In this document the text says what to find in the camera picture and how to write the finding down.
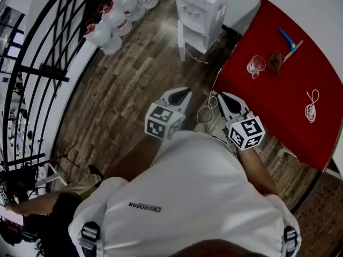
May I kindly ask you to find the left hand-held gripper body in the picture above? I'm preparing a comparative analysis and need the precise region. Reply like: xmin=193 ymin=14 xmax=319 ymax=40
xmin=144 ymin=97 xmax=187 ymax=141

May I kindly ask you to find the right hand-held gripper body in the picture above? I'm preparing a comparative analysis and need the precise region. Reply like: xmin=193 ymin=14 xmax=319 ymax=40
xmin=225 ymin=110 xmax=266 ymax=152

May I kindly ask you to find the white water dispenser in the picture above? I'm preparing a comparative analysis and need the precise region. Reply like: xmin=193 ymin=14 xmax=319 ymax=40
xmin=173 ymin=0 xmax=234 ymax=62

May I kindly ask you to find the person's right forearm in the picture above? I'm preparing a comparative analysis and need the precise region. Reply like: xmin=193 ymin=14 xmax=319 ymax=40
xmin=236 ymin=145 xmax=280 ymax=196

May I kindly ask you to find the clear glass cup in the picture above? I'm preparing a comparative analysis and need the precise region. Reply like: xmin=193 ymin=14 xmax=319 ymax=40
xmin=246 ymin=55 xmax=267 ymax=80

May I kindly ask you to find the red table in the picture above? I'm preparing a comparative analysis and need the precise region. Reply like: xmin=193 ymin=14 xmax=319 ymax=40
xmin=211 ymin=0 xmax=343 ymax=180

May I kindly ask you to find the operator arm in white sleeve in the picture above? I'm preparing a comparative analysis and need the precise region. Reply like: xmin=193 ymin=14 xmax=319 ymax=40
xmin=68 ymin=130 xmax=302 ymax=257

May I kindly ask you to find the black metal railing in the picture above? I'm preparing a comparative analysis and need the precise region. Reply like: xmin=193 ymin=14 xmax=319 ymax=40
xmin=1 ymin=0 xmax=126 ymax=171

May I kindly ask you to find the white floor cable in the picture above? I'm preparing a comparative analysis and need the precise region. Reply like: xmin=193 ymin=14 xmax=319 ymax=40
xmin=196 ymin=93 xmax=219 ymax=125

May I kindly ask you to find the white power cable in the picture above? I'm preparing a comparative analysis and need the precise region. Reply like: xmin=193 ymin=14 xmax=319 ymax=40
xmin=184 ymin=46 xmax=210 ymax=65

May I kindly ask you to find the white coiled cable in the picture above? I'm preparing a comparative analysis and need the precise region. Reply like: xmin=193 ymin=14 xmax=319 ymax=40
xmin=304 ymin=89 xmax=320 ymax=124

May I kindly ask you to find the blue handled squeegee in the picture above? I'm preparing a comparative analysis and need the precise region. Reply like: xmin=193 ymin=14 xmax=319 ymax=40
xmin=278 ymin=27 xmax=304 ymax=63

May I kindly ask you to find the grey strap buckle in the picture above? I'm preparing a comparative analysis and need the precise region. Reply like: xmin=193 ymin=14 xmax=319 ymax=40
xmin=80 ymin=221 xmax=101 ymax=250
xmin=282 ymin=224 xmax=299 ymax=255

